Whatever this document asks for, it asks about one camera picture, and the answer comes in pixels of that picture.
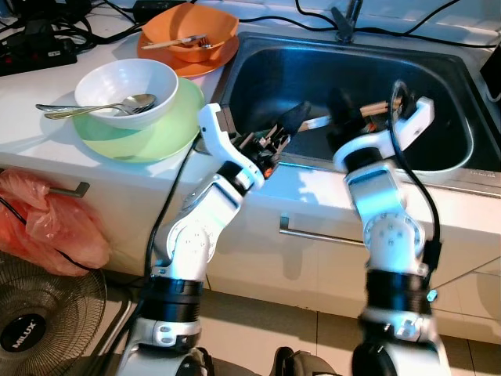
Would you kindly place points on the orange plate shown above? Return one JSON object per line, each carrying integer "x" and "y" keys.
{"x": 211, "y": 64}

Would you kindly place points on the white kitchen cabinet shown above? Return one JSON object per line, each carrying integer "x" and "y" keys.
{"x": 313, "y": 274}

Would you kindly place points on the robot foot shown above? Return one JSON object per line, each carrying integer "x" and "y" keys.
{"x": 305, "y": 366}
{"x": 198, "y": 364}

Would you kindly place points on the green plate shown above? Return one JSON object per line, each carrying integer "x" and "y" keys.
{"x": 172, "y": 129}

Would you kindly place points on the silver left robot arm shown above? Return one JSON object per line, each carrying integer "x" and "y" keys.
{"x": 196, "y": 227}

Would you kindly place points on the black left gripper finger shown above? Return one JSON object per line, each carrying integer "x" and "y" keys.
{"x": 293, "y": 117}

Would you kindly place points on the orange bowl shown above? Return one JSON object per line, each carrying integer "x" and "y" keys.
{"x": 188, "y": 19}

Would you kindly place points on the golden metal spoon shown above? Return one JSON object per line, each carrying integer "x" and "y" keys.
{"x": 70, "y": 113}

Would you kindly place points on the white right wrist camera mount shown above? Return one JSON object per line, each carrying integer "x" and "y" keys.
{"x": 419, "y": 117}

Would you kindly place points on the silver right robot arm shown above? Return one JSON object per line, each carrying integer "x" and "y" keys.
{"x": 387, "y": 227}

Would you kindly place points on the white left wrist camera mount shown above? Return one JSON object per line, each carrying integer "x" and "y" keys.
{"x": 215, "y": 137}

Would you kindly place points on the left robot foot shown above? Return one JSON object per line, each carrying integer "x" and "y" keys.
{"x": 198, "y": 364}

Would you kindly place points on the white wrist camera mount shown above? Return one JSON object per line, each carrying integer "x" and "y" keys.
{"x": 215, "y": 137}
{"x": 419, "y": 117}

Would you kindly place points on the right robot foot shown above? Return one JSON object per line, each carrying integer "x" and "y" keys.
{"x": 305, "y": 366}

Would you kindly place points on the white bowl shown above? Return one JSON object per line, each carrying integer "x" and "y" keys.
{"x": 117, "y": 78}

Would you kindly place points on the metal faucet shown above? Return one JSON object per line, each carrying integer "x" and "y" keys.
{"x": 348, "y": 19}

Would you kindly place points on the stainless steel sink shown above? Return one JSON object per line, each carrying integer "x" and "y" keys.
{"x": 438, "y": 94}

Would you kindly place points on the silver metal spoon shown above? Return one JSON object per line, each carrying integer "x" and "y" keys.
{"x": 141, "y": 100}

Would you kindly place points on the red plastic bag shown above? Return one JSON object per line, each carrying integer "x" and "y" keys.
{"x": 47, "y": 227}

